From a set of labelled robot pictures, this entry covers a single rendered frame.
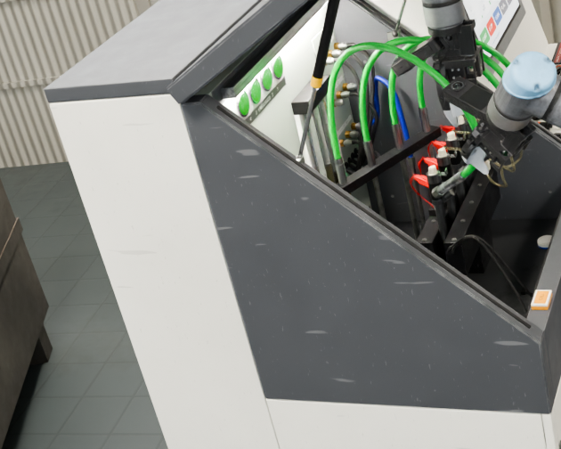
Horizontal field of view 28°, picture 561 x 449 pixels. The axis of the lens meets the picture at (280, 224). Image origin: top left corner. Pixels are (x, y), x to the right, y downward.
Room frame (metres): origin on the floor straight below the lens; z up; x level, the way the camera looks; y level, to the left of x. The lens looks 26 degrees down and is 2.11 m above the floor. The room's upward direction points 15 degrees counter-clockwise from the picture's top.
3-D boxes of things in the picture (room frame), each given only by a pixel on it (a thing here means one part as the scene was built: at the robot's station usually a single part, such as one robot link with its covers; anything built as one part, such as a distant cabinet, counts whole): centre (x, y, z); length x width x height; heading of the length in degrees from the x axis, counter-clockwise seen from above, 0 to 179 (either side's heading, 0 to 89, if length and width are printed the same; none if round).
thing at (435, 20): (2.01, -0.40, 1.45); 0.08 x 0.08 x 0.05
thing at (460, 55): (2.00, -0.40, 1.37); 0.09 x 0.08 x 0.12; 62
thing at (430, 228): (2.15, -0.38, 0.91); 0.34 x 0.10 x 0.15; 152
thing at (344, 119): (2.39, -0.21, 1.20); 0.13 x 0.03 x 0.31; 152
